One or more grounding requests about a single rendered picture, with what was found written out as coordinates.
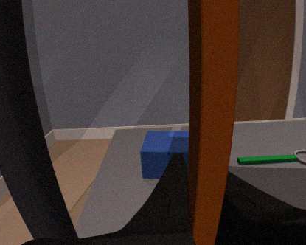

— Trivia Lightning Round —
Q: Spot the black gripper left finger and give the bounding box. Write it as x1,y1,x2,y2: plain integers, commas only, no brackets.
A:
20,153,197,245

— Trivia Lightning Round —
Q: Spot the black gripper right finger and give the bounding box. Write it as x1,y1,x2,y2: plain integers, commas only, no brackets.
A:
214,172,306,245

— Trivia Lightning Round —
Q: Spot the blue rectangular block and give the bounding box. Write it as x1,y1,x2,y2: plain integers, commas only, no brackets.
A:
140,131,189,179

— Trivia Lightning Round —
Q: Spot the grey loop with green handle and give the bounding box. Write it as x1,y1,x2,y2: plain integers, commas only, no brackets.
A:
237,149,306,165

